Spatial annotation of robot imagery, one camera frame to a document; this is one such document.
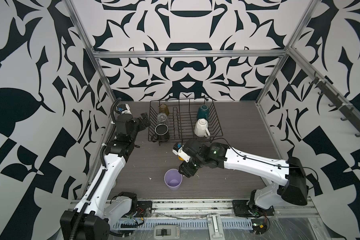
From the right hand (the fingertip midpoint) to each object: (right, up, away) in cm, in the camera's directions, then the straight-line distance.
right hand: (182, 167), depth 72 cm
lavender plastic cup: (-5, -10, +11) cm, 16 cm away
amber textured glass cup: (-13, +30, +33) cm, 46 cm away
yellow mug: (-1, +6, -7) cm, 9 cm away
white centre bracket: (+15, -26, -3) cm, 30 cm away
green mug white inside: (+14, +27, +28) cm, 41 cm away
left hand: (-22, +26, +3) cm, 34 cm away
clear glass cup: (-12, +23, +24) cm, 36 cm away
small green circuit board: (+36, -27, -1) cm, 45 cm away
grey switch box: (-7, -26, -6) cm, 28 cm away
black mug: (-12, +14, +17) cm, 25 cm away
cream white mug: (+11, +16, +20) cm, 28 cm away
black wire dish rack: (+4, +22, +38) cm, 44 cm away
